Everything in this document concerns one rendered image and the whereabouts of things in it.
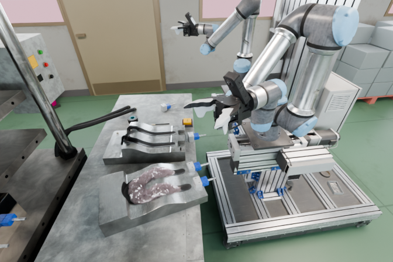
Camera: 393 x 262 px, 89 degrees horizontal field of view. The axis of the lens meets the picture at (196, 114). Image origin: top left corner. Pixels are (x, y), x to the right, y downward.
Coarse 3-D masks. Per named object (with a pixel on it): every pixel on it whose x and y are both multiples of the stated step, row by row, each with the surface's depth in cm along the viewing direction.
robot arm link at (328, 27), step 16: (304, 16) 71; (320, 16) 67; (336, 16) 64; (352, 16) 63; (304, 32) 73; (320, 32) 68; (336, 32) 64; (352, 32) 67; (320, 48) 70; (336, 48) 69; (304, 64) 79; (320, 64) 74; (304, 80) 80; (320, 80) 78; (304, 96) 82; (288, 112) 90; (304, 112) 85; (288, 128) 92; (304, 128) 86
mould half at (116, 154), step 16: (144, 128) 136; (160, 128) 140; (176, 128) 139; (112, 144) 130; (128, 144) 119; (176, 144) 126; (112, 160) 122; (128, 160) 123; (144, 160) 124; (160, 160) 124; (176, 160) 125
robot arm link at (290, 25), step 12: (300, 12) 72; (288, 24) 75; (300, 24) 73; (276, 36) 77; (288, 36) 76; (300, 36) 78; (276, 48) 77; (264, 60) 78; (276, 60) 78; (252, 72) 79; (264, 72) 78; (252, 84) 78
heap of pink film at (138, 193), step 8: (152, 168) 106; (160, 168) 108; (168, 168) 111; (144, 176) 104; (152, 176) 103; (160, 176) 105; (136, 184) 101; (144, 184) 102; (160, 184) 99; (168, 184) 100; (128, 192) 99; (136, 192) 97; (144, 192) 97; (152, 192) 97; (160, 192) 96; (168, 192) 98; (176, 192) 100; (136, 200) 96; (144, 200) 95
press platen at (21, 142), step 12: (0, 132) 112; (12, 132) 112; (24, 132) 112; (36, 132) 112; (0, 144) 104; (12, 144) 104; (24, 144) 104; (36, 144) 109; (0, 156) 98; (12, 156) 98; (24, 156) 101; (0, 168) 91; (12, 168) 94; (0, 180) 88
